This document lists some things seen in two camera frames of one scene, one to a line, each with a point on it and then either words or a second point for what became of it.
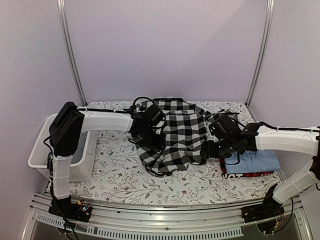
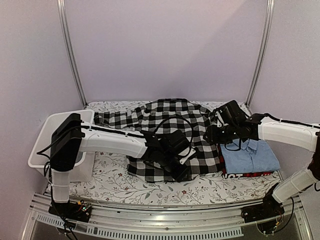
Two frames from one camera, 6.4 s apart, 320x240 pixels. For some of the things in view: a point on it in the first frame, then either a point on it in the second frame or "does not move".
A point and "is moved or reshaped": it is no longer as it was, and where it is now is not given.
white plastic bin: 82,160 does not move
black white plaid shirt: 185,127 is moved or reshaped
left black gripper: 160,145 → 179,176
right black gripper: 208,151 → 212,136
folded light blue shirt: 252,161 does not move
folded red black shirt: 226,175 does not move
